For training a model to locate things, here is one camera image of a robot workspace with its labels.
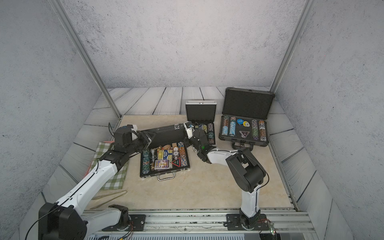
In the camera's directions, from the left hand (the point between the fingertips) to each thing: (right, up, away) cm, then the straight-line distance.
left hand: (157, 135), depth 79 cm
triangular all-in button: (+53, 0, +25) cm, 59 cm away
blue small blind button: (+52, +9, +32) cm, 62 cm away
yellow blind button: (+55, +7, +29) cm, 63 cm away
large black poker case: (+60, +19, +27) cm, 68 cm away
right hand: (+14, +2, +12) cm, 18 cm away
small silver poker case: (+25, +14, +28) cm, 40 cm away
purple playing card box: (0, -18, +10) cm, 20 cm away
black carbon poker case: (+2, -13, +14) cm, 19 cm away
